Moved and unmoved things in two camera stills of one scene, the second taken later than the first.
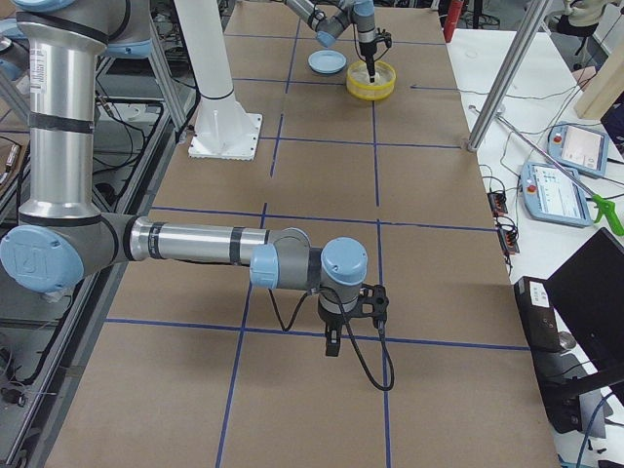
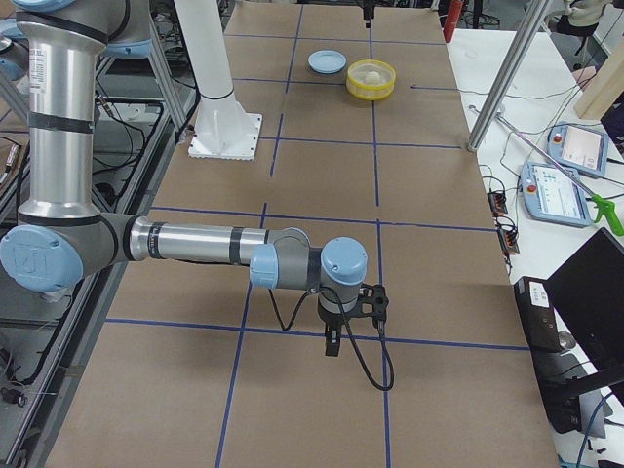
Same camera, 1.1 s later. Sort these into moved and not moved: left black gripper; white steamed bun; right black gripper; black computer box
Moved: left black gripper
Not moved: black computer box; white steamed bun; right black gripper
